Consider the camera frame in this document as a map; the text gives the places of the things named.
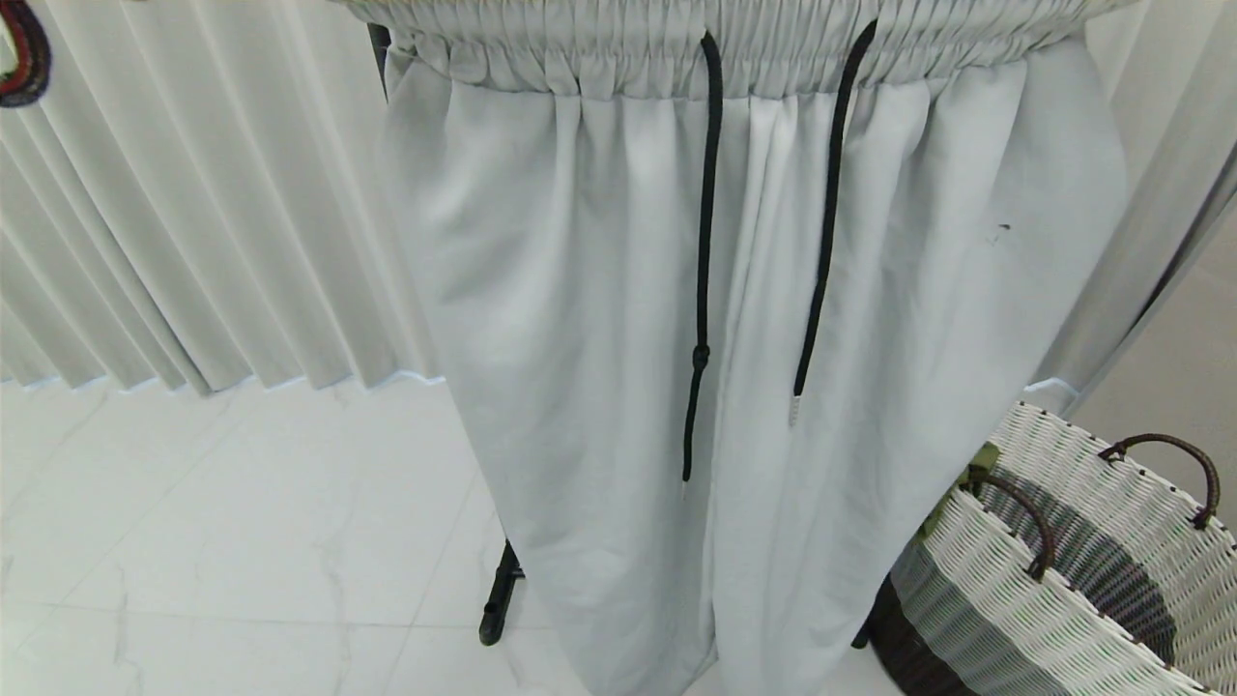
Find pale grey trousers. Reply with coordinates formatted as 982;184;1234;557
333;0;1146;696

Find green garment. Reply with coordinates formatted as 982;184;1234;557
918;443;1001;537

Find black clothes rack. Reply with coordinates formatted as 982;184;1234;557
367;21;871;649

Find white laundry basket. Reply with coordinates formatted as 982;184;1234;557
870;401;1237;696

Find white curtain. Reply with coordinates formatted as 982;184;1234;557
0;0;1237;417

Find black cable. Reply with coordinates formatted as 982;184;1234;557
0;0;52;109

